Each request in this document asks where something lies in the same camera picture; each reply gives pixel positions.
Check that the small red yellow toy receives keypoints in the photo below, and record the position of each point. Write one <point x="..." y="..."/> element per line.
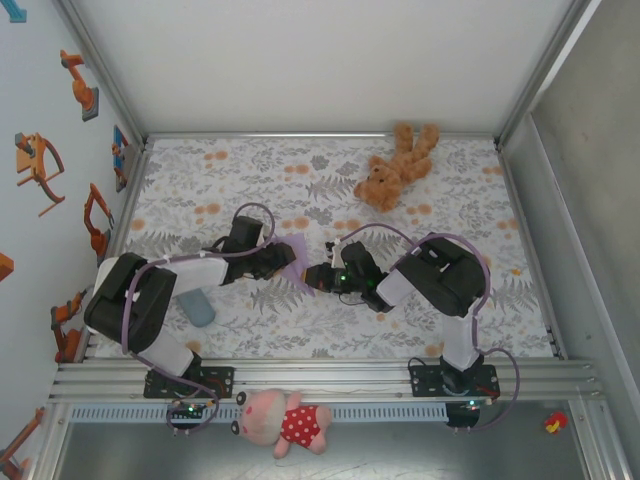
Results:
<point x="554" y="423"/>

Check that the floral printed tablecloth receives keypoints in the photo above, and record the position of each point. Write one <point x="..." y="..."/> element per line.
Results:
<point x="280" y="325"/>

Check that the aluminium back rail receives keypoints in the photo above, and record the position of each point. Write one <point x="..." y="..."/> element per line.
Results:
<point x="300" y="135"/>

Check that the pink pig plush toy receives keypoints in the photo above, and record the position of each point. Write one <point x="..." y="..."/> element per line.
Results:
<point x="300" y="422"/>

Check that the orange block sticker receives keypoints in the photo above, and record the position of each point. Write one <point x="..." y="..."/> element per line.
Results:
<point x="5" y="267"/>

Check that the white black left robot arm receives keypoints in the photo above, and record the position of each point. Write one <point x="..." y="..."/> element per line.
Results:
<point x="200" y="272"/>

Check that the aluminium side rail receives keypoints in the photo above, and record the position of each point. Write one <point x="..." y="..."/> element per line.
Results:
<point x="127" y="205"/>
<point x="516" y="200"/>

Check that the blue-grey fabric case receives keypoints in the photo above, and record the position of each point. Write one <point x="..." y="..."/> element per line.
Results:
<point x="200" y="310"/>

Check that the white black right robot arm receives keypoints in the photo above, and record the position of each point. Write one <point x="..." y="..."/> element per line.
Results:
<point x="400" y="290"/>

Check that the brown teddy bear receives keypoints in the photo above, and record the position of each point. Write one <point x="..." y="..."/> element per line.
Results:
<point x="385" y="187"/>

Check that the blue wall sticker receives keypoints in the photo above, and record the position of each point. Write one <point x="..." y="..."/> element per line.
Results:
<point x="15" y="11"/>

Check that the purple paper sheet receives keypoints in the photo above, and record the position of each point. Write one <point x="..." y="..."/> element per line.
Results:
<point x="301" y="257"/>

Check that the blue orange machine sticker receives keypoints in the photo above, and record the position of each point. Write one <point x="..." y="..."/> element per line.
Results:
<point x="120" y="160"/>

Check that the aluminium front rail beam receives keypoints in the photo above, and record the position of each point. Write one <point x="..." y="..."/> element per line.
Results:
<point x="325" y="375"/>

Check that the black controller board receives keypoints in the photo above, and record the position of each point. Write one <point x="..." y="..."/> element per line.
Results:
<point x="460" y="416"/>
<point x="192" y="414"/>

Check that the orange grey gripper sticker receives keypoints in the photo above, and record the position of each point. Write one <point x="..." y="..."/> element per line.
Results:
<point x="35" y="165"/>

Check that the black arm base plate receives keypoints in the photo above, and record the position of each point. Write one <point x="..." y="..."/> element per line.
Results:
<point x="220" y="380"/>
<point x="425" y="380"/>

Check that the aluminium frame post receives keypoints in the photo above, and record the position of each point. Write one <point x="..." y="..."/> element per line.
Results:
<point x="541" y="75"/>
<point x="595" y="440"/>
<point x="52" y="440"/>
<point x="106" y="75"/>

